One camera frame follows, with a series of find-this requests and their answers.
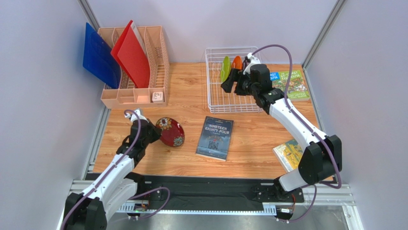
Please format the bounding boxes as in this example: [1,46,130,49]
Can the yellow illustrated book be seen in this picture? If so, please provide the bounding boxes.
[273,139,303,173]

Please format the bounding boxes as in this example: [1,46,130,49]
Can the white power adapter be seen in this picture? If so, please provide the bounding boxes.
[152,92,165,103]

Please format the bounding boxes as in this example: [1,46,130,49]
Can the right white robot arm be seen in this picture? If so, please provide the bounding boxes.
[221,64,342,193]

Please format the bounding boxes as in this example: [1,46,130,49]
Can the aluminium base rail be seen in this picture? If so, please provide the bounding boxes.
[56,179,364,230]

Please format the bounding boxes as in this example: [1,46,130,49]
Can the white wire dish rack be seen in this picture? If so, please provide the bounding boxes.
[204,46,268,114]

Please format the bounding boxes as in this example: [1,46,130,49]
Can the blue plastic folder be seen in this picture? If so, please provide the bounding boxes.
[83,23,122,89]

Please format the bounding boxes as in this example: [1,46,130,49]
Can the red plastic folder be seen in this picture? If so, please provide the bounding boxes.
[111,20,150,88]

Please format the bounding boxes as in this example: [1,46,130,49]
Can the pink plastic file organizer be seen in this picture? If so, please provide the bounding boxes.
[101,26,171,109]

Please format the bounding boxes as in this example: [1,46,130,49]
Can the orange plate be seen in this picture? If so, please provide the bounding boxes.
[231,56,243,70]

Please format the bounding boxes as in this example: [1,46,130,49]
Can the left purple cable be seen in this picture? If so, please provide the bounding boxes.
[60,109,171,230]

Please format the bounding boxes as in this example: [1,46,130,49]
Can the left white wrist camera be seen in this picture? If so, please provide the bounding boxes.
[124,108,148,122]

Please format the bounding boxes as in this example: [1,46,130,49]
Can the Nineteen Eighty-Four book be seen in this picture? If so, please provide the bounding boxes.
[195,116,234,161]

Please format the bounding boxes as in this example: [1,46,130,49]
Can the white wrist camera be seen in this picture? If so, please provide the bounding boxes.
[243,53,261,74]
[124,108,148,122]

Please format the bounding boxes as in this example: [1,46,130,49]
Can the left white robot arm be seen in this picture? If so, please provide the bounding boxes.
[61,116,161,230]

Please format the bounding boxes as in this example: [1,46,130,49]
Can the green treehouse book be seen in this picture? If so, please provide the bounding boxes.
[272,70,310,101]

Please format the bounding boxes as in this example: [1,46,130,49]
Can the green plate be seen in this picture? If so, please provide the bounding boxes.
[220,56,231,83]

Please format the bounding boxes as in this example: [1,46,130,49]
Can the red floral plate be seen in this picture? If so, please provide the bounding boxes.
[156,117,185,147]

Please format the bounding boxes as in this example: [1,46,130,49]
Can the black base mat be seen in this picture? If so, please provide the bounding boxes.
[137,175,305,211]

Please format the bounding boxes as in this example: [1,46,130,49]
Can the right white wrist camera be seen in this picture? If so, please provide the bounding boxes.
[243,53,261,74]

